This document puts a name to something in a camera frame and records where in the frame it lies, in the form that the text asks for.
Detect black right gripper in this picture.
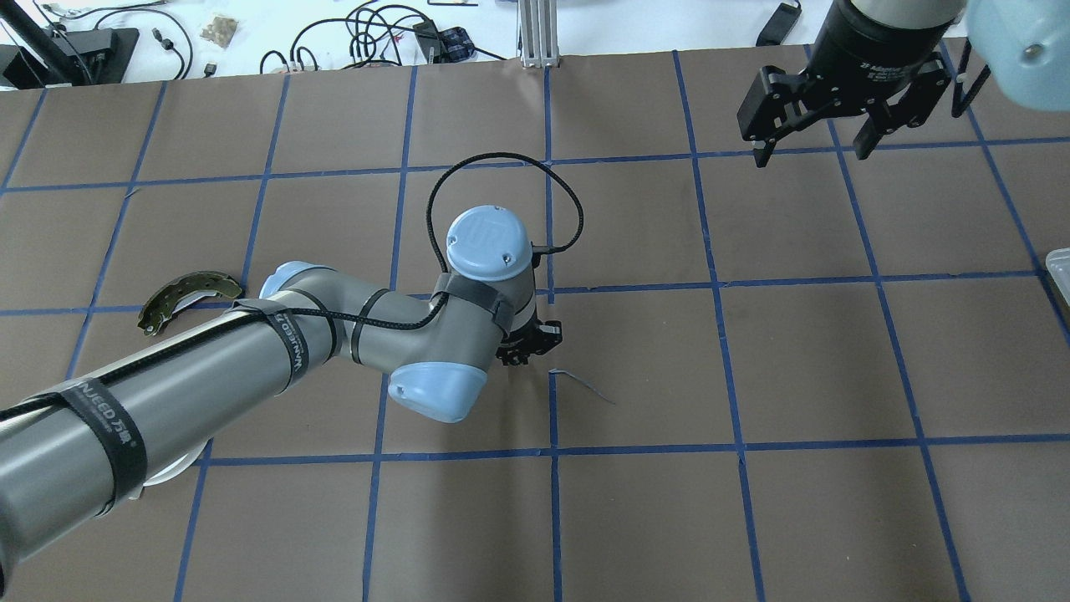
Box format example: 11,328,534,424
737,1,953,168

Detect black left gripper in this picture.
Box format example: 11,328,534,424
494,314,564,366

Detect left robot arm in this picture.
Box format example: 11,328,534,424
1,205,562,586

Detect silver ribbed metal tray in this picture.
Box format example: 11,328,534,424
1044,247,1070,309

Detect black power adapter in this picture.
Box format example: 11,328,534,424
754,1,803,47

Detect olive green brake shoe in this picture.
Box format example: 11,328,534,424
137,271,244,338

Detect small bag of parts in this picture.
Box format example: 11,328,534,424
200,14,238,48

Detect right aluminium frame post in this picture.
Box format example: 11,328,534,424
516,0,559,70

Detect white curved plastic bracket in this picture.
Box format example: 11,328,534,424
144,441,207,487

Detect tangled black cables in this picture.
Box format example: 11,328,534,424
259,3,507,74

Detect black camera stand base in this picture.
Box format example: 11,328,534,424
1,1,140,90

